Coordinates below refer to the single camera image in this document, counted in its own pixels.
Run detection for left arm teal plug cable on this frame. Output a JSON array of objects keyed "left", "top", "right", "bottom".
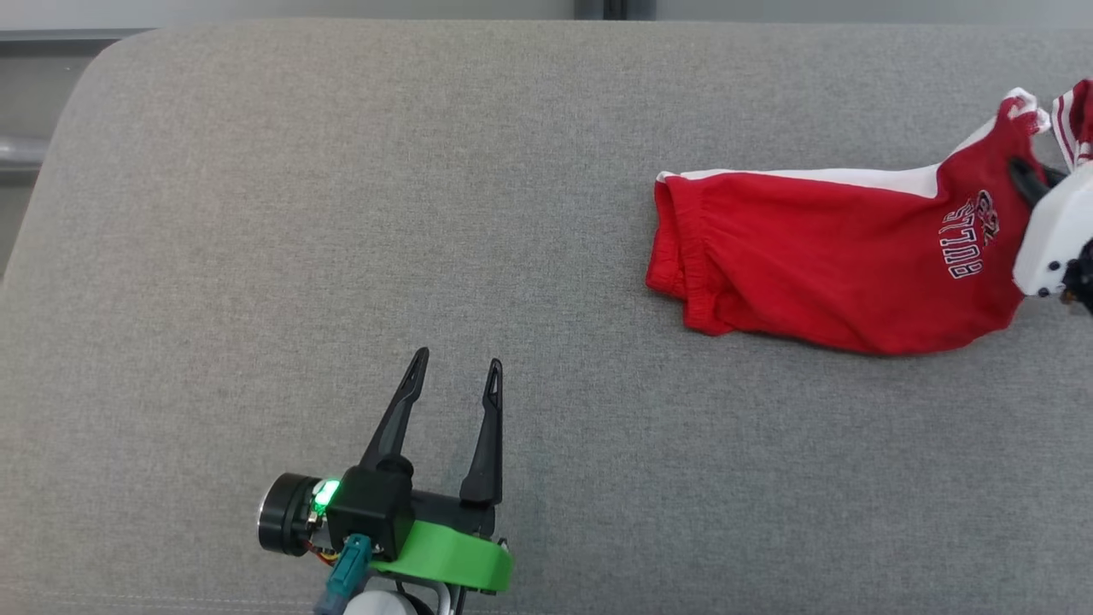
[{"left": 314, "top": 536, "right": 374, "bottom": 615}]

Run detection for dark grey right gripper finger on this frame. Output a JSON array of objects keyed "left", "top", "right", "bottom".
[{"left": 1008, "top": 156, "right": 1068, "bottom": 206}]

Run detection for red basketball shorts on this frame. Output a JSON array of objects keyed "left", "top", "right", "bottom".
[{"left": 645, "top": 79, "right": 1093, "bottom": 356}]

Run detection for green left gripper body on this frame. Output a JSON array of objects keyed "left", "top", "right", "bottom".
[{"left": 259, "top": 472, "right": 513, "bottom": 595}]

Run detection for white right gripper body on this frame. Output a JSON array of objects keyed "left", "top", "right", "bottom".
[{"left": 1014, "top": 162, "right": 1093, "bottom": 313}]

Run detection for grey metal tube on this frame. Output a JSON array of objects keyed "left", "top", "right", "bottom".
[{"left": 0, "top": 135, "right": 48, "bottom": 174}]

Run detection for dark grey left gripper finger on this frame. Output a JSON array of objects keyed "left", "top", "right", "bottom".
[
  {"left": 459, "top": 358, "right": 504, "bottom": 507},
  {"left": 360, "top": 347, "right": 430, "bottom": 475}
]

